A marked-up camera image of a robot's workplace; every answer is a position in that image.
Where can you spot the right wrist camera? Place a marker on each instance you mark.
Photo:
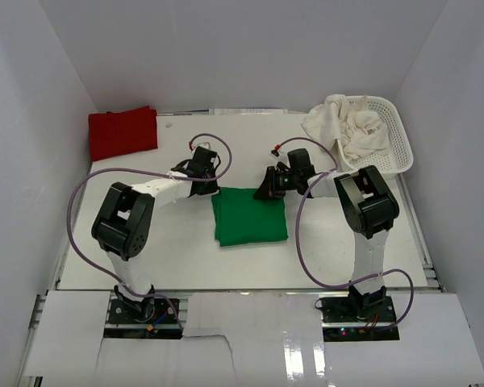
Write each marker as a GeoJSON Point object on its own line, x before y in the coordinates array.
{"type": "Point", "coordinates": [276, 152]}

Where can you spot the green t shirt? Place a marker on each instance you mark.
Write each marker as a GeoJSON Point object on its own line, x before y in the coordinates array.
{"type": "Point", "coordinates": [241, 219]}

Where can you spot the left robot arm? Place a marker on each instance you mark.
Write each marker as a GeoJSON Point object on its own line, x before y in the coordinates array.
{"type": "Point", "coordinates": [123, 223]}

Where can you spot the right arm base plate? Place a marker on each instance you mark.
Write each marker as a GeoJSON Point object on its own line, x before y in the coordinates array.
{"type": "Point", "coordinates": [343, 322]}

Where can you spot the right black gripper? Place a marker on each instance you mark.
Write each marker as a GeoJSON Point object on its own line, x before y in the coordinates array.
{"type": "Point", "coordinates": [269, 189]}

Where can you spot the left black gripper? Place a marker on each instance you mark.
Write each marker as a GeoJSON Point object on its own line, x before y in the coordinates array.
{"type": "Point", "coordinates": [211, 188]}

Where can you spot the folded red t shirt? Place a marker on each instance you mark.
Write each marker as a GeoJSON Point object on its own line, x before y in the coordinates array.
{"type": "Point", "coordinates": [114, 134]}

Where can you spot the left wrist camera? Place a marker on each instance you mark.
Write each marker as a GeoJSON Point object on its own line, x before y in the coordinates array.
{"type": "Point", "coordinates": [204, 144]}

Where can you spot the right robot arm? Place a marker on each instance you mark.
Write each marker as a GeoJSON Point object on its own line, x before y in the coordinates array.
{"type": "Point", "coordinates": [369, 208]}

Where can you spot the paper label strip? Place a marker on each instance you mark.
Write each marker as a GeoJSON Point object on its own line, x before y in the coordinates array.
{"type": "Point", "coordinates": [246, 111]}

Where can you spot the white perforated plastic basket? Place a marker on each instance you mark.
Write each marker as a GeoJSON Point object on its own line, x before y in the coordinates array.
{"type": "Point", "coordinates": [399, 158]}

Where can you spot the white paper front cover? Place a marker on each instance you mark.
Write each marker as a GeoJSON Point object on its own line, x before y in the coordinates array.
{"type": "Point", "coordinates": [256, 339]}

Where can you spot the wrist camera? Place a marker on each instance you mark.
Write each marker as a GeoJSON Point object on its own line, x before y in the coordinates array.
{"type": "Point", "coordinates": [204, 144]}
{"type": "Point", "coordinates": [276, 152]}

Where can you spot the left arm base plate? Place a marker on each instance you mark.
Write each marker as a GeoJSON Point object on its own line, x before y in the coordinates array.
{"type": "Point", "coordinates": [157, 322]}

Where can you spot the cream white t shirt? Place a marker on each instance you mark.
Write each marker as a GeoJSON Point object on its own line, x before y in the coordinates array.
{"type": "Point", "coordinates": [359, 130]}

